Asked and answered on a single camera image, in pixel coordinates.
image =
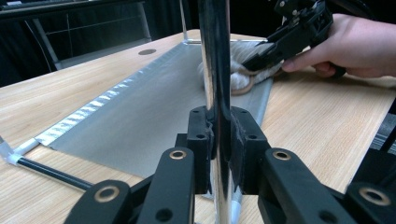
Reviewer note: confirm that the grey two-tier shelf rack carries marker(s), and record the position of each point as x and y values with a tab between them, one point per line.
140	124

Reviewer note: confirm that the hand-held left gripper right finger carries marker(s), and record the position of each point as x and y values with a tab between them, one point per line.
247	146

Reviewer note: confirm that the beige striped towel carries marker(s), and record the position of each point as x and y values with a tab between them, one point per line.
239	81

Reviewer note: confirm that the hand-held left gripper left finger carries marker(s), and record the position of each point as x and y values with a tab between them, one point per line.
200	137

